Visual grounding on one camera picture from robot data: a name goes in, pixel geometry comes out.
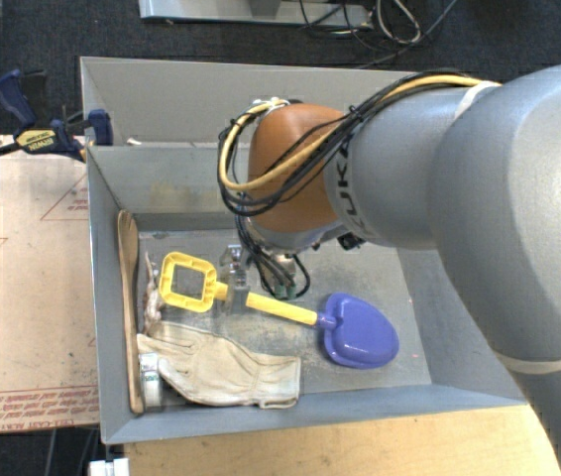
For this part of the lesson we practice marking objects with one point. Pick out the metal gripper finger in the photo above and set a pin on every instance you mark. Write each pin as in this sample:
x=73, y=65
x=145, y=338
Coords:
x=239, y=295
x=232, y=258

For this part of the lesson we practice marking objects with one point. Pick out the yellow and blue toy shovel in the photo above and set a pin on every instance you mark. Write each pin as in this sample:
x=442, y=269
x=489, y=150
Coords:
x=355, y=332

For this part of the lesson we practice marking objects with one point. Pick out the cream work glove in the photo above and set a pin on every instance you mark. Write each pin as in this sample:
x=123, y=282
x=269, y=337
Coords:
x=226, y=367

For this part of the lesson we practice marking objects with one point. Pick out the wooden spoon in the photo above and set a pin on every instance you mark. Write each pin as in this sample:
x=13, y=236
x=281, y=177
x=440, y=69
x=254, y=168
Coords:
x=129, y=285

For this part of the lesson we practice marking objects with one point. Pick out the clear roll with green print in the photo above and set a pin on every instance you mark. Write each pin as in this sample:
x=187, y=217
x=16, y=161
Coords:
x=150, y=380

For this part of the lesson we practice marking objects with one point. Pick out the grey metal bin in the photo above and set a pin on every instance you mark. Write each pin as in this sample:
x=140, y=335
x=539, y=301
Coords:
x=161, y=107

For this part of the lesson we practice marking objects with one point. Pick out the brown cardboard board red print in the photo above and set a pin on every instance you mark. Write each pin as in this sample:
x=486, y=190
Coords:
x=42, y=290

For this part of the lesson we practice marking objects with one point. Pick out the black cylinder on white bracket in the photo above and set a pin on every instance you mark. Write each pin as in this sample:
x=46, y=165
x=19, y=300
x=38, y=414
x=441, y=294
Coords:
x=349, y=241

